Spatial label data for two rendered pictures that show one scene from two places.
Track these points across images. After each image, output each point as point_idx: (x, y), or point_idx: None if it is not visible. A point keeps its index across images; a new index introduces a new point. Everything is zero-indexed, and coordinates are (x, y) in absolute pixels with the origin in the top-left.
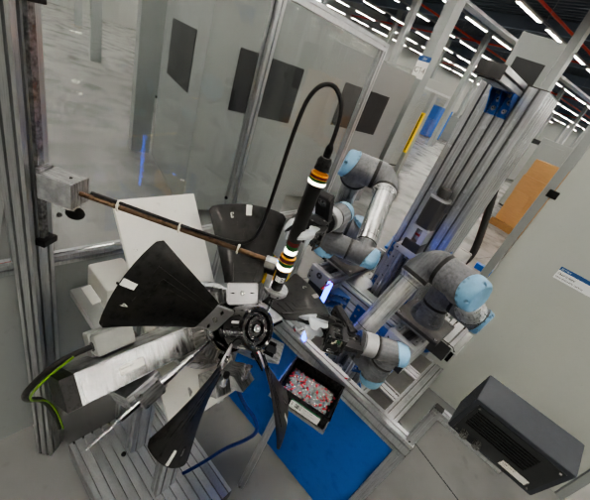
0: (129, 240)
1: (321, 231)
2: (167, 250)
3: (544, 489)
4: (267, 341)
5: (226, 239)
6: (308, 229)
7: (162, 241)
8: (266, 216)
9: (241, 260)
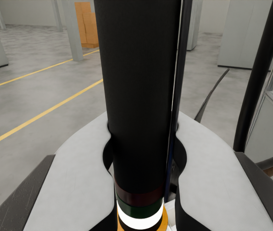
0: None
1: (3, 213)
2: (220, 78)
3: None
4: None
5: (270, 158)
6: (99, 149)
7: (228, 69)
8: (246, 88)
9: None
